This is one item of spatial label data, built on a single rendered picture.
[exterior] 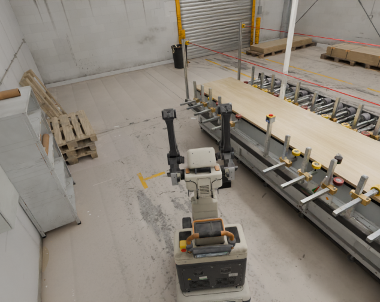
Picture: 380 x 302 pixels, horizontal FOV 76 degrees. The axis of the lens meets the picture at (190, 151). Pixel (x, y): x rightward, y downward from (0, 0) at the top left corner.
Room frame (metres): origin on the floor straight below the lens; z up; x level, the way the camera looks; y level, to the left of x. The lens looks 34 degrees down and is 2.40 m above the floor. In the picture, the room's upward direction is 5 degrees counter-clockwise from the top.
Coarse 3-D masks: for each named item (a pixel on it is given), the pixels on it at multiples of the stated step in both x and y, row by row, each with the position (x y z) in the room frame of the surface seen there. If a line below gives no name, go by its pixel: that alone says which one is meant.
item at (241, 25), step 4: (240, 24) 4.53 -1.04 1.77; (244, 24) 4.54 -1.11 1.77; (240, 28) 4.53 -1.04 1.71; (240, 32) 4.53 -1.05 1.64; (240, 36) 4.54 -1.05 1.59; (240, 40) 4.54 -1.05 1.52; (240, 44) 4.55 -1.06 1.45; (240, 48) 4.55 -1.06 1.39; (240, 52) 4.54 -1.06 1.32; (240, 56) 4.54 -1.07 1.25; (240, 60) 4.54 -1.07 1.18; (240, 64) 4.55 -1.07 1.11
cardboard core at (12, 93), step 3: (6, 90) 2.55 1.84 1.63; (9, 90) 2.55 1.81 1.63; (12, 90) 2.55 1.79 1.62; (15, 90) 2.56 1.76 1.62; (18, 90) 2.62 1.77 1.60; (0, 93) 2.50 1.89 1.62; (3, 93) 2.51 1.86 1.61; (6, 93) 2.52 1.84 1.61; (9, 93) 2.53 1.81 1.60; (12, 93) 2.53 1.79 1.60; (15, 93) 2.54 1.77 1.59; (18, 93) 2.55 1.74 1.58; (0, 96) 2.49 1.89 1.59; (3, 96) 2.50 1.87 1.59; (6, 96) 2.51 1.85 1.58; (9, 96) 2.52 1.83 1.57; (12, 96) 2.54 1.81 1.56; (15, 96) 2.56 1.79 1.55; (0, 99) 2.50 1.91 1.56
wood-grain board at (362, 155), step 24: (216, 96) 3.64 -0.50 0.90; (240, 96) 3.55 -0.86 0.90; (264, 96) 3.46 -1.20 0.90; (264, 120) 2.72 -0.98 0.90; (288, 120) 2.66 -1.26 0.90; (312, 120) 2.61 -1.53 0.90; (312, 144) 2.10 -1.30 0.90; (336, 144) 2.06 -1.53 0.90; (360, 144) 2.02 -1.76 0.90; (336, 168) 1.69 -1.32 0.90; (360, 168) 1.66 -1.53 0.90
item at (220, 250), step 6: (228, 240) 1.04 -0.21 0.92; (234, 240) 1.03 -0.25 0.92; (186, 246) 1.02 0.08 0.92; (192, 246) 1.02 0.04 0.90; (210, 246) 1.01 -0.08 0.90; (216, 246) 1.01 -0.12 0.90; (222, 246) 1.01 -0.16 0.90; (228, 246) 1.00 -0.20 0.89; (192, 252) 0.95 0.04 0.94; (198, 252) 0.94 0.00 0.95; (204, 252) 0.94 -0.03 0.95; (210, 252) 0.94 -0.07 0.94; (216, 252) 0.94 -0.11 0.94; (222, 252) 0.95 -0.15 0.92; (228, 252) 0.96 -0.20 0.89
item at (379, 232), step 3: (375, 231) 0.97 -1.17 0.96; (378, 231) 0.97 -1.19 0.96; (372, 234) 0.95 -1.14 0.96; (375, 234) 0.95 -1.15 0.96; (378, 234) 0.94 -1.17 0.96; (369, 237) 0.93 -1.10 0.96; (372, 237) 0.93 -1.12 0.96; (375, 237) 0.93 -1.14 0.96; (378, 237) 0.94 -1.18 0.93; (366, 240) 0.93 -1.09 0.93; (369, 240) 0.92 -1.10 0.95; (372, 240) 0.91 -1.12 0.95
